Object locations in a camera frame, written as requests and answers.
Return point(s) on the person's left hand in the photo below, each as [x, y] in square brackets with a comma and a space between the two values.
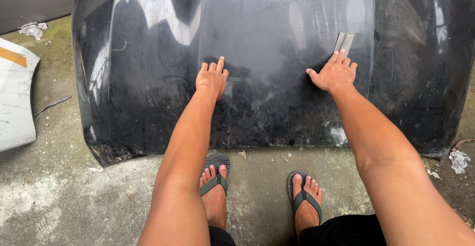
[211, 81]

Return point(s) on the person's right hand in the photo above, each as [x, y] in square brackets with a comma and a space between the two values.
[334, 75]

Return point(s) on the gray sandpaper sheet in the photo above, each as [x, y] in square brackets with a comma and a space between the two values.
[344, 42]

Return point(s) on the black car hood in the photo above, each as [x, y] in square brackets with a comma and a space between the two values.
[267, 105]

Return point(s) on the gray green flip-flop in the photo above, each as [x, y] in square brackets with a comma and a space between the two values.
[217, 160]
[306, 197]

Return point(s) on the person's left foot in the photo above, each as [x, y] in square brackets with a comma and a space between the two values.
[215, 201]

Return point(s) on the person's foot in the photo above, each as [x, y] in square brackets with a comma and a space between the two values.
[215, 201]
[306, 210]

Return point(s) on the person's right foot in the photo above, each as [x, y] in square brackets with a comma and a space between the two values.
[306, 210]

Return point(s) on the brown curved twig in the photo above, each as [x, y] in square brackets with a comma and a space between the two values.
[462, 142]

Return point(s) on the crumpled gray paper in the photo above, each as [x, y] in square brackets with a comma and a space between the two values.
[459, 161]
[32, 29]

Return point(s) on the person's black shorts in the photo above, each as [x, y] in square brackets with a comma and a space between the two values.
[345, 233]

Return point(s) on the thin black stick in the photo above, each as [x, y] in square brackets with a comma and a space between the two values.
[52, 105]

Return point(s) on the white car body panel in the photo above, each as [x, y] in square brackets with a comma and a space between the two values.
[15, 101]

